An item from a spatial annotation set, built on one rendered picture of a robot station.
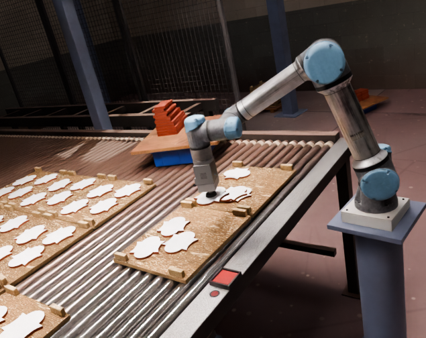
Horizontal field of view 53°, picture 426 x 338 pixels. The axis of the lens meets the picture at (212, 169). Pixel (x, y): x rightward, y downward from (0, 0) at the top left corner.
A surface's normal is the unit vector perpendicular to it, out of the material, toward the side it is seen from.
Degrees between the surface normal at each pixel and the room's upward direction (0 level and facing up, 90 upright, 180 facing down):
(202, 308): 0
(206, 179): 90
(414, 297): 0
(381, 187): 94
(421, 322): 0
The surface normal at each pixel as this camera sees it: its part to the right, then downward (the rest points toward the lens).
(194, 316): -0.21, -0.90
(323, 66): -0.30, 0.26
